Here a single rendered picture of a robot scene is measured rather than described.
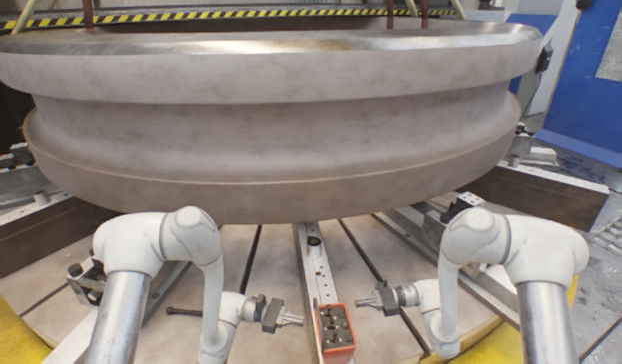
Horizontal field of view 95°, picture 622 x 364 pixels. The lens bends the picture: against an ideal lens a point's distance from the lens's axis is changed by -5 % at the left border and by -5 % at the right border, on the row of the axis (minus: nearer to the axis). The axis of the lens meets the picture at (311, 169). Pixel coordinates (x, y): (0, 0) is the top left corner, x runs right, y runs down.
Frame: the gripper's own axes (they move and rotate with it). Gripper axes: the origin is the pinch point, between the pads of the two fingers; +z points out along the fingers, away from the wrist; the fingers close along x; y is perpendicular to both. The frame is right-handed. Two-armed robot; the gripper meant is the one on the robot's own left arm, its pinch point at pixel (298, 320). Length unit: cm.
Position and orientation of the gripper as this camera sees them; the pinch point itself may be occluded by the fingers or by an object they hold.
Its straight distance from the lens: 133.2
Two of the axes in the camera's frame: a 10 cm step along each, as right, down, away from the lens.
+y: 0.1, 8.8, 4.7
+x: -2.4, 4.6, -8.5
